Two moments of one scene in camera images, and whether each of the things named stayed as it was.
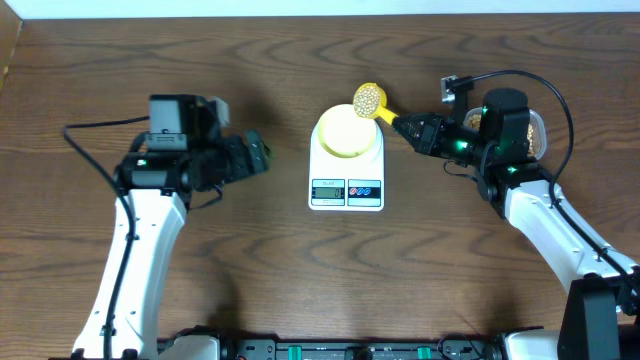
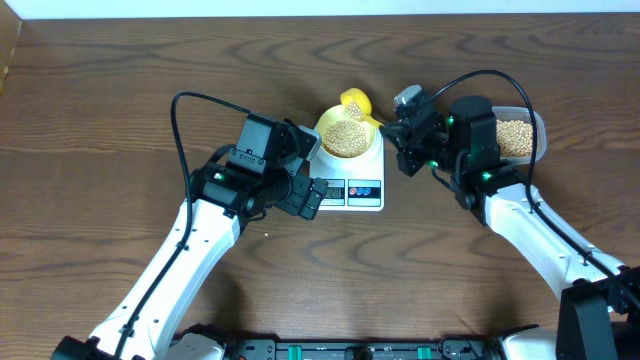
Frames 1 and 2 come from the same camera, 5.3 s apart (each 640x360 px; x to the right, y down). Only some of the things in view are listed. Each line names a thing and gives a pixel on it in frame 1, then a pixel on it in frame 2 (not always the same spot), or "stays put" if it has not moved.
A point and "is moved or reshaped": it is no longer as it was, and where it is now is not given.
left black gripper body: (235, 165) → (293, 200)
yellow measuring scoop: (369, 100) is moved or reshaped
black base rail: (449, 347) stays put
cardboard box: (10, 31) stays put
